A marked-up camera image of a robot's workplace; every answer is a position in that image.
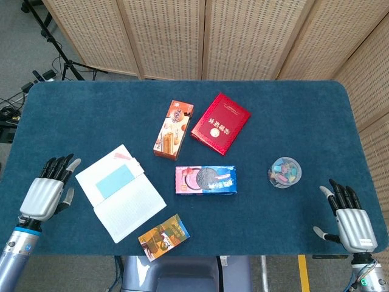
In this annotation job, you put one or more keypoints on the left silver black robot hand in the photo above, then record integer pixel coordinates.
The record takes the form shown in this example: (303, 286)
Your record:
(42, 197)

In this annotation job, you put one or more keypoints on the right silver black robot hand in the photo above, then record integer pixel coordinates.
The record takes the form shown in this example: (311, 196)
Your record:
(357, 228)

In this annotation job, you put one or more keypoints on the blue bookmark with pink tassel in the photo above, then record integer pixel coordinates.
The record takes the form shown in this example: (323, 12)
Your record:
(115, 181)

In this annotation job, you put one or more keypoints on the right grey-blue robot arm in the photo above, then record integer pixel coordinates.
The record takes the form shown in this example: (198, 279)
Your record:
(372, 276)

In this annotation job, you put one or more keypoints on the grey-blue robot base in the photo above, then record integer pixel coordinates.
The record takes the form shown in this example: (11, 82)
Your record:
(182, 273)

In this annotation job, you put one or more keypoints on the red book box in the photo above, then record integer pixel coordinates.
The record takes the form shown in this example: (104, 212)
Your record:
(220, 124)

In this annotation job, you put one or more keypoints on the open lined white notebook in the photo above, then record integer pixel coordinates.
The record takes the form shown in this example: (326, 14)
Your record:
(130, 210)

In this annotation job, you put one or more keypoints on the clear cup with candies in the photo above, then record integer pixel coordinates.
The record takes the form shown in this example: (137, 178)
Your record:
(285, 173)

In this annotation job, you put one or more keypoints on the white table leg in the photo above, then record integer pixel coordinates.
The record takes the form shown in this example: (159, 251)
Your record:
(265, 273)

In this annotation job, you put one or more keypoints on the black power adapter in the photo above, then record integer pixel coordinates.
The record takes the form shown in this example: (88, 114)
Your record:
(49, 74)

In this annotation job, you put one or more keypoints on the yellow Oreo cocoa box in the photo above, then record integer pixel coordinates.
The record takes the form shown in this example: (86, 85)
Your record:
(164, 237)

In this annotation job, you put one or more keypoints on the wicker folding screen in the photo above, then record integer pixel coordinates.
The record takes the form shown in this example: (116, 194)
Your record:
(373, 91)
(170, 36)

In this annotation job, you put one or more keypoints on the orange egg roll snack box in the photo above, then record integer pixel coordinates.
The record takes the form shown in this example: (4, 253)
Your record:
(170, 134)

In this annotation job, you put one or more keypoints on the dark blue felt table cover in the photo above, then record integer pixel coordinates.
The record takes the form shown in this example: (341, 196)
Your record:
(273, 106)

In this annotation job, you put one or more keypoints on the black tripod stand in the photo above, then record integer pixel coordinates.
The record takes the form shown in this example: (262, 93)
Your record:
(52, 42)

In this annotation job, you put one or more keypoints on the blue pink Oreo box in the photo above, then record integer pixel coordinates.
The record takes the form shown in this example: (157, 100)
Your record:
(206, 181)

